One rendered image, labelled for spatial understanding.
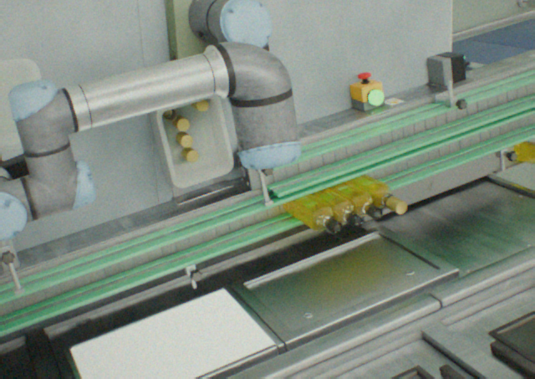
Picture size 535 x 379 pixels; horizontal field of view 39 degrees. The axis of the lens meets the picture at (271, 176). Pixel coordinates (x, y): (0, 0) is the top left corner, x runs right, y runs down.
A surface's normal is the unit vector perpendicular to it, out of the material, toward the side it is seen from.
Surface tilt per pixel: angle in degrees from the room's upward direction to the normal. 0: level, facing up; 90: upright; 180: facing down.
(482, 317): 90
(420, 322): 90
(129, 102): 6
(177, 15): 2
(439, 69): 90
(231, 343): 90
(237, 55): 38
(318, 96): 0
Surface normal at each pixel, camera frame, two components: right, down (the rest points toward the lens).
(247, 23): 0.37, 0.15
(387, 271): -0.18, -0.92
